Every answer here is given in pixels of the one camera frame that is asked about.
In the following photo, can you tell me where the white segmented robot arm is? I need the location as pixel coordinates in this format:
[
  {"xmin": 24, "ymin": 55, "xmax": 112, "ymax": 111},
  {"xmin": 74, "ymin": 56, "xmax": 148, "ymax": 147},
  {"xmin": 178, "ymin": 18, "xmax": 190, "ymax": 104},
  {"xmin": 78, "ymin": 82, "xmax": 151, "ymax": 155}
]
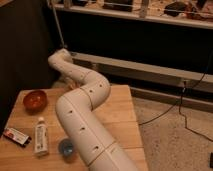
[{"xmin": 48, "ymin": 49, "xmax": 139, "ymax": 171}]

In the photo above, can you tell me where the white shelf rack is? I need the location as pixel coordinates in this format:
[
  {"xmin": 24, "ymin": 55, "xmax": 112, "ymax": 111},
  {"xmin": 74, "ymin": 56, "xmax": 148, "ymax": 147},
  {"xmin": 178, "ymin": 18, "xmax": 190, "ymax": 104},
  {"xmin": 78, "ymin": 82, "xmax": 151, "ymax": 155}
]
[{"xmin": 50, "ymin": 4, "xmax": 213, "ymax": 112}]

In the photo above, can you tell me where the red-brown bowl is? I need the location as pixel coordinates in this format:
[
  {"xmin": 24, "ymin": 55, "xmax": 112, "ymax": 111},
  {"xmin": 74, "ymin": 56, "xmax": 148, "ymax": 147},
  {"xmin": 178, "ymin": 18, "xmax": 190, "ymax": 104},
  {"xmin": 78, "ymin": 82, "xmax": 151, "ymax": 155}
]
[{"xmin": 23, "ymin": 90, "xmax": 47, "ymax": 112}]

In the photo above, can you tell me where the blue round cup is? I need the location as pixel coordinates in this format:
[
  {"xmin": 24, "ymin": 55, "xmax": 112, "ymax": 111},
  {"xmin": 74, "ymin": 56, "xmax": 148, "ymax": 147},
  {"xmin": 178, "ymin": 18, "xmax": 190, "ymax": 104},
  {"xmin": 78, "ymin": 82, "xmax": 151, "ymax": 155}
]
[{"xmin": 58, "ymin": 138, "xmax": 74, "ymax": 157}]

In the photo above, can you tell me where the white plastic bottle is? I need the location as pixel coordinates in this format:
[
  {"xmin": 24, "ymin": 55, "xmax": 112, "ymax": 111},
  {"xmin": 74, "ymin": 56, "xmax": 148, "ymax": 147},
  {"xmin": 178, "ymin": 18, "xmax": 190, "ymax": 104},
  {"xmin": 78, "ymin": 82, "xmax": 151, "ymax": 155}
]
[{"xmin": 34, "ymin": 117, "xmax": 49, "ymax": 156}]

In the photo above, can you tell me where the small snack packet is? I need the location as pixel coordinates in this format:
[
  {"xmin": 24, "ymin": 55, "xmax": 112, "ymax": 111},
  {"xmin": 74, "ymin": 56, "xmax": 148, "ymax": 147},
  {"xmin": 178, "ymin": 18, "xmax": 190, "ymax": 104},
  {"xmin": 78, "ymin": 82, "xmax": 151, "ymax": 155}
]
[{"xmin": 3, "ymin": 128, "xmax": 32, "ymax": 147}]

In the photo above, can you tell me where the black device on shelf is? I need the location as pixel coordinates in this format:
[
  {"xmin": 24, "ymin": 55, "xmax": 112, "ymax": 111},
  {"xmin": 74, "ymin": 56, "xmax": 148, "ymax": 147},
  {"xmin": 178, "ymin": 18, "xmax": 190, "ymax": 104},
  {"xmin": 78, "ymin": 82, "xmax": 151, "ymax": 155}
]
[{"xmin": 164, "ymin": 1, "xmax": 187, "ymax": 17}]

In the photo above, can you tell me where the black power cable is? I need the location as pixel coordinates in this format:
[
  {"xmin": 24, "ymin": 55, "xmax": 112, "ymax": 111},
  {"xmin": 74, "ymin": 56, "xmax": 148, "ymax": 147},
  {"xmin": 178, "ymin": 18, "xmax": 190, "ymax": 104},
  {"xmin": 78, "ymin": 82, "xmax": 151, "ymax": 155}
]
[{"xmin": 138, "ymin": 49, "xmax": 213, "ymax": 144}]

